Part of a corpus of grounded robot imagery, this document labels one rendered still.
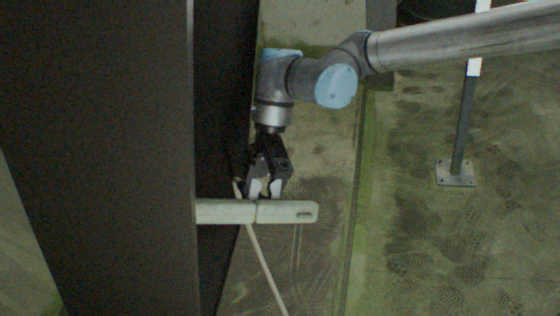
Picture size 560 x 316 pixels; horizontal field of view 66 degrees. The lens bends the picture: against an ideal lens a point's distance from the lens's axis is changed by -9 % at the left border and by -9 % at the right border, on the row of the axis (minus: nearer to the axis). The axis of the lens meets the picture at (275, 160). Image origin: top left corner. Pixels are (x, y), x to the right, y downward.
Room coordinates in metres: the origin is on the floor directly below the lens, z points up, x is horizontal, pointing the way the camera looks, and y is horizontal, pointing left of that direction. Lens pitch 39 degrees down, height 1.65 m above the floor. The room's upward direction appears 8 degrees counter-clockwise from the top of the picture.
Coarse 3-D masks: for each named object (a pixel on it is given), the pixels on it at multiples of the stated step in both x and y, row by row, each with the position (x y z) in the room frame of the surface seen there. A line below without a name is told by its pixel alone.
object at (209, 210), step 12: (240, 180) 0.92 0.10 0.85; (204, 204) 0.71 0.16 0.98; (216, 204) 0.72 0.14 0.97; (228, 204) 0.72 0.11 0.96; (240, 204) 0.73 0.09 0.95; (252, 204) 0.74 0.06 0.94; (264, 204) 0.74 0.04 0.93; (276, 204) 0.75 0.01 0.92; (288, 204) 0.75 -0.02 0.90; (300, 204) 0.76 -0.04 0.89; (312, 204) 0.77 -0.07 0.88; (204, 216) 0.70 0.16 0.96; (216, 216) 0.70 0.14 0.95; (228, 216) 0.71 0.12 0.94; (240, 216) 0.71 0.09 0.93; (252, 216) 0.72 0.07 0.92; (264, 216) 0.73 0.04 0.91; (276, 216) 0.73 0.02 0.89; (288, 216) 0.74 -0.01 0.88; (300, 216) 0.73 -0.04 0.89; (312, 216) 0.74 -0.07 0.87
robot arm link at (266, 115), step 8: (256, 104) 0.87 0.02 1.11; (256, 112) 0.86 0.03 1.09; (264, 112) 0.84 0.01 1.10; (272, 112) 0.84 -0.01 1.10; (280, 112) 0.84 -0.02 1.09; (288, 112) 0.85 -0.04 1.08; (256, 120) 0.85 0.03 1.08; (264, 120) 0.84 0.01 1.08; (272, 120) 0.83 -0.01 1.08; (280, 120) 0.84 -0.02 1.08; (288, 120) 0.85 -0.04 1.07
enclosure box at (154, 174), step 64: (0, 0) 0.60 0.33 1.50; (64, 0) 0.58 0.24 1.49; (128, 0) 0.56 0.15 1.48; (192, 0) 0.56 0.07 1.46; (256, 0) 1.14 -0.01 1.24; (0, 64) 0.62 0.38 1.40; (64, 64) 0.59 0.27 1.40; (128, 64) 0.57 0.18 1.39; (192, 64) 0.57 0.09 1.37; (0, 128) 0.63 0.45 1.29; (64, 128) 0.60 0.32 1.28; (128, 128) 0.57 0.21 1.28; (192, 128) 0.57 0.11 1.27; (64, 192) 0.62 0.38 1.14; (128, 192) 0.58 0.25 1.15; (192, 192) 0.57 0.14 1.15; (64, 256) 0.64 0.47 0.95; (128, 256) 0.60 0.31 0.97; (192, 256) 0.56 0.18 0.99
